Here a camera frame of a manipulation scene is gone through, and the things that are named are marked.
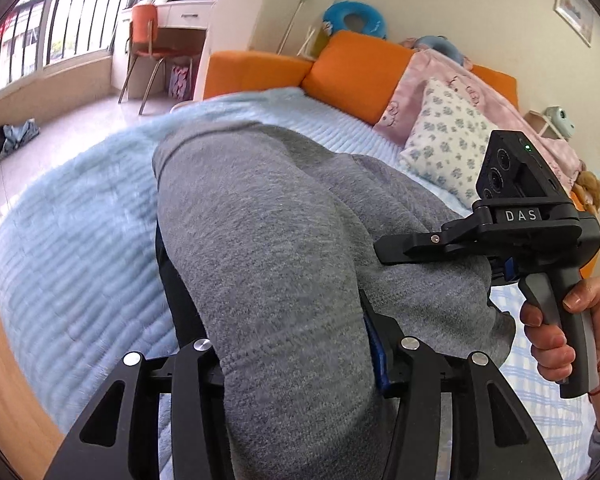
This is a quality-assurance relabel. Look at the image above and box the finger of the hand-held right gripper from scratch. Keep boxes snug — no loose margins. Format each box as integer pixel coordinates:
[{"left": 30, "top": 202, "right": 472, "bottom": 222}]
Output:
[{"left": 374, "top": 212, "right": 492, "bottom": 267}]

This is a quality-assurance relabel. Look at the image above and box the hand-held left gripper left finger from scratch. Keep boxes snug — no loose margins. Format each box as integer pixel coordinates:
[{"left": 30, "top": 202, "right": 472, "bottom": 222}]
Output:
[{"left": 44, "top": 337, "right": 236, "bottom": 480}]

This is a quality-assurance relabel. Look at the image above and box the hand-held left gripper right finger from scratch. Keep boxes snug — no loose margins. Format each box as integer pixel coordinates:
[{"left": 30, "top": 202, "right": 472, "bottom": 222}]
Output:
[{"left": 360, "top": 287, "right": 563, "bottom": 480}]

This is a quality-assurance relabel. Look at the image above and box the grey knit sweater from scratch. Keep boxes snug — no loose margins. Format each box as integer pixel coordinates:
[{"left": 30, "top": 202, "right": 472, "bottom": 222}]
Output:
[{"left": 151, "top": 121, "right": 517, "bottom": 480}]

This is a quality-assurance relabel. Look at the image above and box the clothes pile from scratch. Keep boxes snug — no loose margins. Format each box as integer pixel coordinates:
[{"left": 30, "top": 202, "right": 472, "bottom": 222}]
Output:
[{"left": 0, "top": 119, "right": 41, "bottom": 171}]

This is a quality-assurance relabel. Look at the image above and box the person's right hand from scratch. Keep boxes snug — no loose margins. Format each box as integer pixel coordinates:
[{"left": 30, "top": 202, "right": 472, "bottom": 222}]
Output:
[{"left": 519, "top": 276, "right": 600, "bottom": 387}]

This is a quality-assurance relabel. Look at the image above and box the brown teddy bear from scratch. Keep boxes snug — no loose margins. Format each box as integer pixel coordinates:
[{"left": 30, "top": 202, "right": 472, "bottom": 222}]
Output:
[{"left": 572, "top": 170, "right": 600, "bottom": 211}]

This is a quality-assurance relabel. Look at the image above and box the floral white pillow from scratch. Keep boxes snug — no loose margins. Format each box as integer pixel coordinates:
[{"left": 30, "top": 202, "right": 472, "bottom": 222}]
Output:
[{"left": 399, "top": 77, "right": 501, "bottom": 206}]

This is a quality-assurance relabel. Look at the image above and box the small white shelf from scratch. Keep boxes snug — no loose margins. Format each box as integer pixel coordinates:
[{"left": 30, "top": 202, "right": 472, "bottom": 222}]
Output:
[{"left": 522, "top": 110, "right": 556, "bottom": 138}]

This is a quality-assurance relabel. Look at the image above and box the pink printed blanket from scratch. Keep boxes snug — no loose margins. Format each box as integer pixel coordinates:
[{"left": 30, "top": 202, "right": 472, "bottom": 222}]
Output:
[{"left": 372, "top": 50, "right": 583, "bottom": 201}]

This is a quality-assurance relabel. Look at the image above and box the orange backrest cushion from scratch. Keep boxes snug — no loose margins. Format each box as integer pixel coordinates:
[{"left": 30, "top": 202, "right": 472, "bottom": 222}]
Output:
[
  {"left": 301, "top": 30, "right": 417, "bottom": 126},
  {"left": 472, "top": 65, "right": 520, "bottom": 111}
]

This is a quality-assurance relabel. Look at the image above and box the light blue quilted blanket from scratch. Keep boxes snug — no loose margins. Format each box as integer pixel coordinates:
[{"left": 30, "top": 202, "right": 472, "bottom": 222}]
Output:
[{"left": 0, "top": 87, "right": 481, "bottom": 480}]

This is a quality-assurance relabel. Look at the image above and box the wooden bed platform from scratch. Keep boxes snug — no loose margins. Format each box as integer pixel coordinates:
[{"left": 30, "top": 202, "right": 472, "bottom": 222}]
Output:
[{"left": 0, "top": 270, "right": 66, "bottom": 456}]

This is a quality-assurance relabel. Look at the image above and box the pink gift bag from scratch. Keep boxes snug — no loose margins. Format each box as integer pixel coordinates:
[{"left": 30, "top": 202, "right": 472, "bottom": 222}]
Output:
[{"left": 167, "top": 62, "right": 193, "bottom": 101}]

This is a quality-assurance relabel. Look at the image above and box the white desk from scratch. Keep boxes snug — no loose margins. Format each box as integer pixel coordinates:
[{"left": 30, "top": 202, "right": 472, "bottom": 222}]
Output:
[{"left": 120, "top": 0, "right": 226, "bottom": 101}]

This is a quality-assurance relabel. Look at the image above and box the orange chair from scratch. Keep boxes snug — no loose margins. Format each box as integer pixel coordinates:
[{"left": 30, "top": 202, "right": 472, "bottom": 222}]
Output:
[{"left": 117, "top": 2, "right": 193, "bottom": 116}]

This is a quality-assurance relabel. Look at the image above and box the glass balcony window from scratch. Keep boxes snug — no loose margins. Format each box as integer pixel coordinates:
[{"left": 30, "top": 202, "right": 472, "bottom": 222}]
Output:
[{"left": 0, "top": 0, "right": 151, "bottom": 106}]

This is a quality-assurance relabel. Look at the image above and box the mint toy camera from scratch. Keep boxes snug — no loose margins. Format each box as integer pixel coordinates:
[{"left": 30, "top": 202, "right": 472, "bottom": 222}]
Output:
[{"left": 542, "top": 106, "right": 576, "bottom": 138}]

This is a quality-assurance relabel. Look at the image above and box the grey-blue ring cushion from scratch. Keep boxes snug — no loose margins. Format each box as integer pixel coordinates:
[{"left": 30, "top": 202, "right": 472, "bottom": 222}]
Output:
[{"left": 414, "top": 35, "right": 463, "bottom": 66}]

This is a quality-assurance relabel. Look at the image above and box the white framed wall picture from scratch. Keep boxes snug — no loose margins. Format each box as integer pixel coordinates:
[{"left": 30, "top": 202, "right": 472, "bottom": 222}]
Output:
[{"left": 554, "top": 0, "right": 595, "bottom": 48}]

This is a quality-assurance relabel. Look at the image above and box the bright blue swim ring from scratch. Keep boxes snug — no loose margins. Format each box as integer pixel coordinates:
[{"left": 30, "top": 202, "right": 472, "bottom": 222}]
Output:
[{"left": 324, "top": 1, "right": 387, "bottom": 41}]

